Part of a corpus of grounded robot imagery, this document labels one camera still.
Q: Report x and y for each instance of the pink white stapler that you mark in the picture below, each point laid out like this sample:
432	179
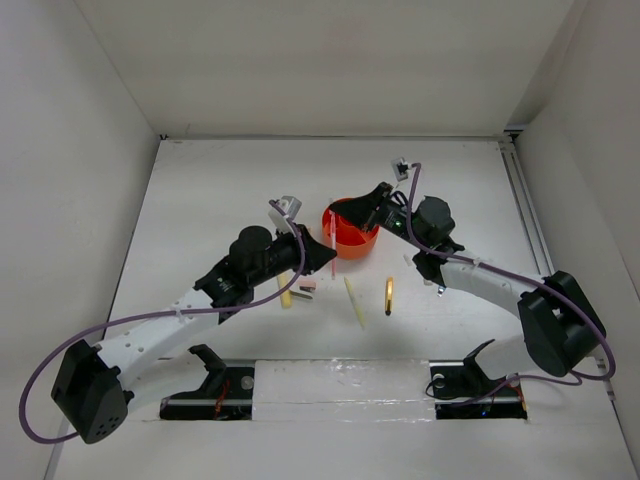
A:
304	289

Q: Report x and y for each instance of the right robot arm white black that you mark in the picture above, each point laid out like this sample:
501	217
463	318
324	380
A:
559	327

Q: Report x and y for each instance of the pink highlighter pen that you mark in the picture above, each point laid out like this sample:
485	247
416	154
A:
332	225

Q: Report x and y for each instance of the thick yellow highlighter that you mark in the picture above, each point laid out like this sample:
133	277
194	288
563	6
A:
285	297

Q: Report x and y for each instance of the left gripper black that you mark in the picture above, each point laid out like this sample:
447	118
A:
315	254

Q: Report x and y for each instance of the aluminium rail right side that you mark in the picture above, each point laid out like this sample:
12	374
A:
524	203

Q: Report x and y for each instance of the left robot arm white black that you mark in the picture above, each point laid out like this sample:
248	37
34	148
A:
98	385

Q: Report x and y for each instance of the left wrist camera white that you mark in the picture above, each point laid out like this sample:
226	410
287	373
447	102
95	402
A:
283	212

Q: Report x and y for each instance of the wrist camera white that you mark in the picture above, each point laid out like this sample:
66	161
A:
400	169
283	212

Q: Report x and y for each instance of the gold black pen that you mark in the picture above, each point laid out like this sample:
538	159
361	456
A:
388	302

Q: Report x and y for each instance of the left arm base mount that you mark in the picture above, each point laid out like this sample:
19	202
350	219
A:
224	394

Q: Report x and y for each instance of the orange round divided container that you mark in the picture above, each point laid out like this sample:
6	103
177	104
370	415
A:
352	243

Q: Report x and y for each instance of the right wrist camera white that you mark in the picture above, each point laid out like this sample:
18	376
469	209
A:
400	169

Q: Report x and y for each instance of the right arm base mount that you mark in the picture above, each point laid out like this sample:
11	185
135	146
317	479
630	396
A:
460	391

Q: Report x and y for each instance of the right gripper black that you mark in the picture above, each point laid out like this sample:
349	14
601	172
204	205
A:
362	210

